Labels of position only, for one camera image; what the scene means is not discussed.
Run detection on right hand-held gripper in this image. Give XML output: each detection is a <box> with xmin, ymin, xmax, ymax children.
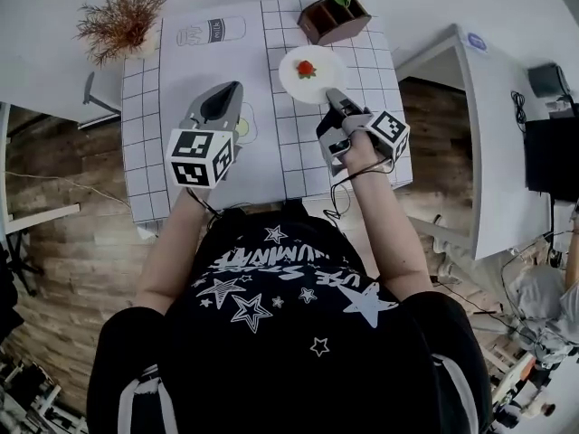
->
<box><xmin>316</xmin><ymin>88</ymin><xmax>411</xmax><ymax>176</ymax></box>

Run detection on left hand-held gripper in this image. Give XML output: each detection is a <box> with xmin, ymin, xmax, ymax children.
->
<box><xmin>165</xmin><ymin>80</ymin><xmax>246</xmax><ymax>191</ymax></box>

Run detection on white round plate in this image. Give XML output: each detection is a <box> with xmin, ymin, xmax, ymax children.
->
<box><xmin>278</xmin><ymin>45</ymin><xmax>346</xmax><ymax>106</ymax></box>

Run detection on person's right forearm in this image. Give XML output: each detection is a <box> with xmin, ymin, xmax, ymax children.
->
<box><xmin>344</xmin><ymin>151</ymin><xmax>434</xmax><ymax>307</ymax></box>

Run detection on person's left forearm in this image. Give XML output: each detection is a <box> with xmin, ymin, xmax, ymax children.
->
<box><xmin>134</xmin><ymin>185</ymin><xmax>223</xmax><ymax>310</ymax></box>

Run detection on person's right hand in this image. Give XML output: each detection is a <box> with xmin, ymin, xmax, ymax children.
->
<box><xmin>341</xmin><ymin>116</ymin><xmax>384</xmax><ymax>161</ymax></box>

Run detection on white drawn placemat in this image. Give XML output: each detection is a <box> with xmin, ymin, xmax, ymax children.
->
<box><xmin>158</xmin><ymin>12</ymin><xmax>291</xmax><ymax>211</ymax></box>

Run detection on brown wooden organizer box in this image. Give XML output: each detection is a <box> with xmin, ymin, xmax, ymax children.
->
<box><xmin>297</xmin><ymin>0</ymin><xmax>373</xmax><ymax>47</ymax></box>

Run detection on grid-covered white table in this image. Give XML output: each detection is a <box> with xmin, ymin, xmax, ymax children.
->
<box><xmin>120</xmin><ymin>0</ymin><xmax>413</xmax><ymax>240</ymax></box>

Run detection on dried brown potted plant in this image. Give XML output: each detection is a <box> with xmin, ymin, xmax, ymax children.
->
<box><xmin>73</xmin><ymin>0</ymin><xmax>171</xmax><ymax>68</ymax></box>

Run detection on blue round sticker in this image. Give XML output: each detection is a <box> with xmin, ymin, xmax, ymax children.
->
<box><xmin>466</xmin><ymin>31</ymin><xmax>490</xmax><ymax>55</ymax></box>

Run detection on white angled desk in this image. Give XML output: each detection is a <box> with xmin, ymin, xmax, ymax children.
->
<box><xmin>394</xmin><ymin>23</ymin><xmax>579</xmax><ymax>262</ymax></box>

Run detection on long white desk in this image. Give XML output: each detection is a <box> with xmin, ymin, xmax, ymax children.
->
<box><xmin>0</xmin><ymin>0</ymin><xmax>164</xmax><ymax>130</ymax></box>

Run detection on small black device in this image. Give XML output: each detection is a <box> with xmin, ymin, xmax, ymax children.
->
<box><xmin>527</xmin><ymin>62</ymin><xmax>572</xmax><ymax>99</ymax></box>

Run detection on black monitor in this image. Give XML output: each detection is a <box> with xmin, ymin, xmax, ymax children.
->
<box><xmin>523</xmin><ymin>116</ymin><xmax>579</xmax><ymax>202</ymax></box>

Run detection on black star-print shirt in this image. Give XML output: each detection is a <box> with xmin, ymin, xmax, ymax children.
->
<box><xmin>158</xmin><ymin>199</ymin><xmax>442</xmax><ymax>434</ymax></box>

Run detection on black white-striped trousers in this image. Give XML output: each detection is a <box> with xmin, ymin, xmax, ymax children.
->
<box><xmin>85</xmin><ymin>289</ymin><xmax>495</xmax><ymax>434</ymax></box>

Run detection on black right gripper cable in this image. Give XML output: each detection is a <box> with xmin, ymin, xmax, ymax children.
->
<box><xmin>321</xmin><ymin>155</ymin><xmax>395</xmax><ymax>229</ymax></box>

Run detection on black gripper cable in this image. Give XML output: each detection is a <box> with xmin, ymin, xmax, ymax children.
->
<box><xmin>321</xmin><ymin>155</ymin><xmax>395</xmax><ymax>229</ymax></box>
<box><xmin>184</xmin><ymin>186</ymin><xmax>223</xmax><ymax>220</ymax></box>

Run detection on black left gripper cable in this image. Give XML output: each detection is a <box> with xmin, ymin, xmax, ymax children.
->
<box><xmin>184</xmin><ymin>186</ymin><xmax>223</xmax><ymax>220</ymax></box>

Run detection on black coiled desk cable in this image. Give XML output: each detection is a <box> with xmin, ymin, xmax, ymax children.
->
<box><xmin>509</xmin><ymin>90</ymin><xmax>529</xmax><ymax>131</ymax></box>

